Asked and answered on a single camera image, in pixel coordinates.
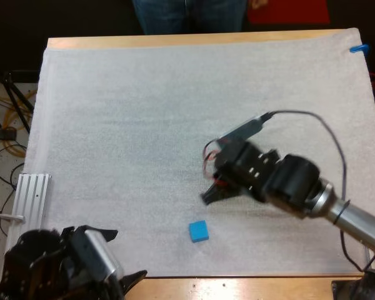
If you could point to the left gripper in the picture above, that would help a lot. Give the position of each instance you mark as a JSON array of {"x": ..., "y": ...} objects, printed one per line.
[{"x": 84, "y": 281}]

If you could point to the blue cube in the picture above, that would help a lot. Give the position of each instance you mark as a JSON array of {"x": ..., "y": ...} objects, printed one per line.
[{"x": 198, "y": 230}]

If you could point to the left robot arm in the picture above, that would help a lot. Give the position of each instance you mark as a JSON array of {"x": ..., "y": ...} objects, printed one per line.
[{"x": 28, "y": 265}]

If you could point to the blue clip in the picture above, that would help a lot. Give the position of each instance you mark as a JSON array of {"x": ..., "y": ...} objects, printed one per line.
[{"x": 359, "y": 48}]

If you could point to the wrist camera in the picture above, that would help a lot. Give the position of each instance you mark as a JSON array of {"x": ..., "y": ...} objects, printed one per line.
[
  {"x": 101, "y": 254},
  {"x": 245, "y": 129}
]

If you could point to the person's legs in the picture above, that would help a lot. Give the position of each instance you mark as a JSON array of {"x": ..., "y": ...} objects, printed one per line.
[{"x": 187, "y": 15}]

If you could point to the dark clamp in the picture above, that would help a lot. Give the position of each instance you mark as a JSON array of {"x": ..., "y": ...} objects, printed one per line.
[{"x": 357, "y": 286}]

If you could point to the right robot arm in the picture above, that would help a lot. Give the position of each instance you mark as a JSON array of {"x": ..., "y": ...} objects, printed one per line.
[{"x": 300, "y": 184}]

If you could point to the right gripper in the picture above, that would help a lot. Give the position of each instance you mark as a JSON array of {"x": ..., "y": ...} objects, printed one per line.
[{"x": 243, "y": 165}]

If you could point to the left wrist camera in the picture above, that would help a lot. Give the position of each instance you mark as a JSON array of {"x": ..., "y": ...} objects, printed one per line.
[{"x": 101, "y": 254}]

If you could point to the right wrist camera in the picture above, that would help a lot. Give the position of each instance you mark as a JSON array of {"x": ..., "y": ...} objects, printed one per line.
[{"x": 245, "y": 129}]

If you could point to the ribbed aluminium rail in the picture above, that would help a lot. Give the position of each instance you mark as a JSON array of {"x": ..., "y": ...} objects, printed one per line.
[{"x": 31, "y": 200}]

